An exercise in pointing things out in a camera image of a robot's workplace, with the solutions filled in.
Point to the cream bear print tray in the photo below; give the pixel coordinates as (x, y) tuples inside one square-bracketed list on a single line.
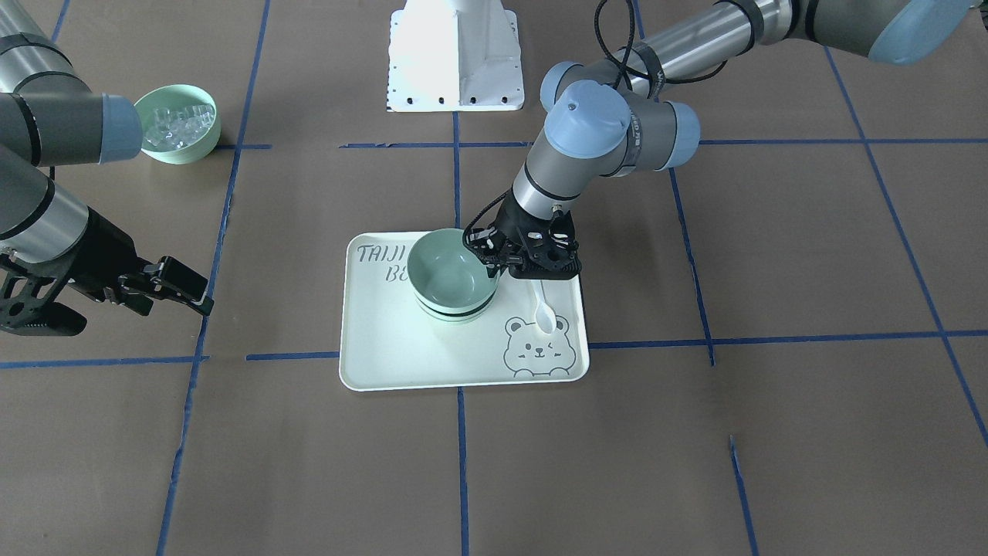
[(389, 340)]

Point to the white plastic spoon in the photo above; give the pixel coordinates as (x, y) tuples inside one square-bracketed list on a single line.
[(544, 314)]

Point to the green bowl with ice cubes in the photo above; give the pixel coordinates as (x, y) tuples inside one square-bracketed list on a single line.
[(180, 122)]

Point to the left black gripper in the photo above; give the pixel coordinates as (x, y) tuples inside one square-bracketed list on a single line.
[(509, 224)]

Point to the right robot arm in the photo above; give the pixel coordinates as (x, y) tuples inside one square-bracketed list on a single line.
[(50, 238)]

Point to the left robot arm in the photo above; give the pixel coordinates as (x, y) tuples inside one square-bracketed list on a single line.
[(606, 120)]

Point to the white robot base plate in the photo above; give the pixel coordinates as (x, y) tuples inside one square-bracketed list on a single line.
[(454, 56)]

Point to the green bowl on tray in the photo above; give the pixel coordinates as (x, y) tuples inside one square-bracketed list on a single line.
[(453, 314)]

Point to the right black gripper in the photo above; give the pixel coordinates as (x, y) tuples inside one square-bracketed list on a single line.
[(99, 257)]

